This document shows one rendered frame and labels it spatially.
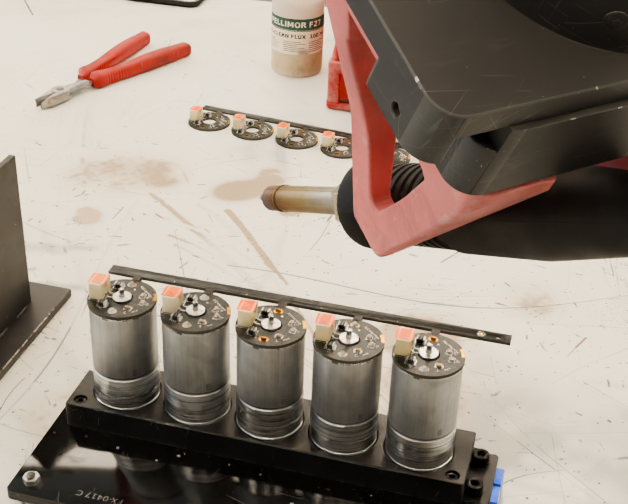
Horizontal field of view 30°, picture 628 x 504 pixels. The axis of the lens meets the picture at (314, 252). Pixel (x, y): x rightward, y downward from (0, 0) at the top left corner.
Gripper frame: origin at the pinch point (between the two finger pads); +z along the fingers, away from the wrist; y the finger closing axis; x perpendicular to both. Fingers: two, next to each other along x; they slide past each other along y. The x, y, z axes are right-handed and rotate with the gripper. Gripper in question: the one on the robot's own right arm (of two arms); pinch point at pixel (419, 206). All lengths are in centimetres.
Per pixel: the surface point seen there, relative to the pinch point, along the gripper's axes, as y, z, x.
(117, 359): 4.0, 15.6, -4.9
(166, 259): -3.0, 25.3, -13.3
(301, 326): -1.6, 12.3, -2.7
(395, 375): -3.4, 11.2, 0.4
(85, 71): -6.9, 35.1, -32.6
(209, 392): 1.4, 15.4, -2.6
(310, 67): -20.3, 32.9, -28.1
